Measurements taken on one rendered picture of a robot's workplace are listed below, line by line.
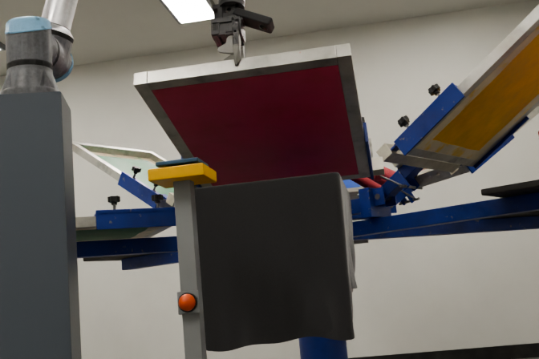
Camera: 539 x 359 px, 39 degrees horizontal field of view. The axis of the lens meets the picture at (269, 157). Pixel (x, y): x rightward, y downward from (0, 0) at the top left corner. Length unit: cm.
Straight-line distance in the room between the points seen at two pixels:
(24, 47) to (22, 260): 55
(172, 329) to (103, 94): 227
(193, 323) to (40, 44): 84
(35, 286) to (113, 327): 515
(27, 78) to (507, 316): 523
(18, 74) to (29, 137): 18
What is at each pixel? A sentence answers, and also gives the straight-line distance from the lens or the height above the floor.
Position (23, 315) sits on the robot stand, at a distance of 192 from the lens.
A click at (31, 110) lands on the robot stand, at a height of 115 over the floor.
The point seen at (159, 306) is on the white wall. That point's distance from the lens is 691.
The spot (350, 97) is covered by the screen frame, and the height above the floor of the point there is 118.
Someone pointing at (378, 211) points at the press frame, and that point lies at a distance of 313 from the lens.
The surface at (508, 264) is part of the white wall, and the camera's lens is 666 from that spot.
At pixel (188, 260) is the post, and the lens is 173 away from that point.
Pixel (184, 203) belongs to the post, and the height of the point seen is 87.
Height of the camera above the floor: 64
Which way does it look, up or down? 11 degrees up
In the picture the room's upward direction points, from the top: 5 degrees counter-clockwise
